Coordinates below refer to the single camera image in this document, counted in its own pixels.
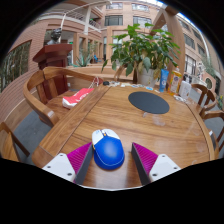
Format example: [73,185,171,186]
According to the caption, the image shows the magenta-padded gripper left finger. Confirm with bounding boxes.
[42,142,94,185]

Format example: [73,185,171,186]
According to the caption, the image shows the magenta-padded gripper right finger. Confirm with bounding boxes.
[130,142,182,186]

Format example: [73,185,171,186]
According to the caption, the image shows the blue and white computer mouse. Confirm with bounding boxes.
[91,128,126,171]

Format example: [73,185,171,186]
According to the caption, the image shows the round black mouse pad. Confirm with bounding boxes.
[128,91,171,115]

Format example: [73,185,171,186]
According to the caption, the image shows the red and white paper bag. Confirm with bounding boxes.
[61,77,104,110]

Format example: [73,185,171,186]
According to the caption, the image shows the clear plastic packet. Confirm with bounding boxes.
[173,94,188,103]

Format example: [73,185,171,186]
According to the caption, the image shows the white pump bottle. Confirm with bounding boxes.
[178,79,192,100]

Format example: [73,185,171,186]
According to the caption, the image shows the yellow detergent bottle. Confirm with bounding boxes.
[168,65,183,96]

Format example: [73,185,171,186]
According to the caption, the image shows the blue squeeze tube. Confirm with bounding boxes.
[159,68,170,93]

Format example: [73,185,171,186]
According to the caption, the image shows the long wooden planter bench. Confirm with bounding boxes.
[66,64,134,83]

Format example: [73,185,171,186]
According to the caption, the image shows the white stone sculpture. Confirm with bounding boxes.
[197,61,208,81]

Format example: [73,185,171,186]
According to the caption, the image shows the spiky green agave plant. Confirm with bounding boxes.
[75,49,95,68]

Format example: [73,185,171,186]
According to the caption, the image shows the green plant in white pot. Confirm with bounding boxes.
[101,23,183,88]

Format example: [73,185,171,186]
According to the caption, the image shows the dark bust statue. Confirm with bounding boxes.
[46,27,63,46]

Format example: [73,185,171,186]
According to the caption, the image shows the dark red wooden pedestal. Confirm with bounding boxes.
[32,43,73,101]

